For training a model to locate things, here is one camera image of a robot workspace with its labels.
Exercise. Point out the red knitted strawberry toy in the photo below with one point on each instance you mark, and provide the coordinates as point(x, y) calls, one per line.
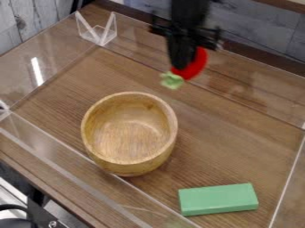
point(175, 77)

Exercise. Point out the green rectangular block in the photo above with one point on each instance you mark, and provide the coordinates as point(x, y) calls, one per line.
point(217, 199)

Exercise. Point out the wooden bowl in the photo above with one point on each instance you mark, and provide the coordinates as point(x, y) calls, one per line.
point(128, 133)

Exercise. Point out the clear acrylic corner bracket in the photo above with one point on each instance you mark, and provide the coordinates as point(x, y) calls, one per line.
point(99, 35)

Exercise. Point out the clear acrylic enclosure walls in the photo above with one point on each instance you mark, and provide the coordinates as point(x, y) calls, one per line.
point(241, 115)

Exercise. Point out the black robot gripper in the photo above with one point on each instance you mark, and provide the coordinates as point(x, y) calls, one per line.
point(184, 30)

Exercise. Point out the black metal table bracket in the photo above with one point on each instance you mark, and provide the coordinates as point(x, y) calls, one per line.
point(43, 218)

